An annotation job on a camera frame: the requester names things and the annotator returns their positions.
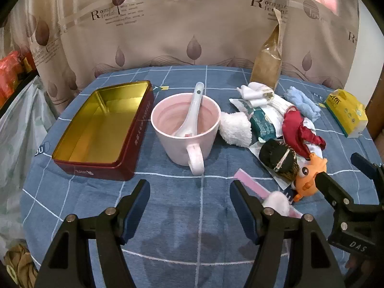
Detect white sock with gold print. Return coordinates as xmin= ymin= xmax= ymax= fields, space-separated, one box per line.
xmin=236 ymin=82 xmax=275 ymax=107

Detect white fluffy sock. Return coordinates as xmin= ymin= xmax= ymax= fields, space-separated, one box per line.
xmin=217 ymin=112 xmax=252 ymax=148

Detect small white pink object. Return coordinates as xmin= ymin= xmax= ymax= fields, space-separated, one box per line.
xmin=263 ymin=191 xmax=291 ymax=216

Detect brown paper bag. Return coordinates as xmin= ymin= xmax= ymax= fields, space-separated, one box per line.
xmin=250 ymin=8 xmax=284 ymax=90

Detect beige leaf print curtain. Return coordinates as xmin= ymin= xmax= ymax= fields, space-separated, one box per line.
xmin=0 ymin=0 xmax=378 ymax=108

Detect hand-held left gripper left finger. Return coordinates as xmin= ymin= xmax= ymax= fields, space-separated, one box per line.
xmin=34 ymin=179 xmax=150 ymax=288

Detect red and white cloth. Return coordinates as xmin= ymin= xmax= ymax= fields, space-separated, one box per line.
xmin=282 ymin=106 xmax=327 ymax=159

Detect red metal tin box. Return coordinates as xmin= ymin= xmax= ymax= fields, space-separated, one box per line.
xmin=52 ymin=80 xmax=155 ymax=182

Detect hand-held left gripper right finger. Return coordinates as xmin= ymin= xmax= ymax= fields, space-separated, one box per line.
xmin=229 ymin=181 xmax=345 ymax=288

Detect orange soft toy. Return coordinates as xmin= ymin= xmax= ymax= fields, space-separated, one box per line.
xmin=292 ymin=152 xmax=328 ymax=202

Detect translucent plastic bag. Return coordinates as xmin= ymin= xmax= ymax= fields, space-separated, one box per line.
xmin=0 ymin=75 xmax=65 ymax=246

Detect blue checked tablecloth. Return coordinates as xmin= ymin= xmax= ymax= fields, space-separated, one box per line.
xmin=20 ymin=65 xmax=380 ymax=288

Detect white ceramic spoon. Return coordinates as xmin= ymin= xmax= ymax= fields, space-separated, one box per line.
xmin=172 ymin=82 xmax=205 ymax=137

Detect light blue cloth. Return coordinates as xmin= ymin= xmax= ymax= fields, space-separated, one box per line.
xmin=283 ymin=86 xmax=322 ymax=122

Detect dark zip pouch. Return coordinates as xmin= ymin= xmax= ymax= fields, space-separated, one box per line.
xmin=259 ymin=139 xmax=298 ymax=181

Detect green and white sock packet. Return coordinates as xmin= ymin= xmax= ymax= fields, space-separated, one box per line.
xmin=229 ymin=97 xmax=284 ymax=143

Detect pink ceramic mug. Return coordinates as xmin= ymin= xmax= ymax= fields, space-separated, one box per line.
xmin=150 ymin=94 xmax=222 ymax=176

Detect orange packages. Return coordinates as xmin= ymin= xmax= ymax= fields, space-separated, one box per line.
xmin=0 ymin=49 xmax=33 ymax=108

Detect yellow tissue pack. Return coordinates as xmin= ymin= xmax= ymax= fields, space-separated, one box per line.
xmin=323 ymin=88 xmax=369 ymax=139

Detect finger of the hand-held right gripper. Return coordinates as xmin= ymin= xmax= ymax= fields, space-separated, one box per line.
xmin=351 ymin=152 xmax=384 ymax=186
xmin=318 ymin=172 xmax=359 ymax=213

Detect pink comb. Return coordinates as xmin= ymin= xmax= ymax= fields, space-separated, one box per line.
xmin=233 ymin=169 xmax=304 ymax=219

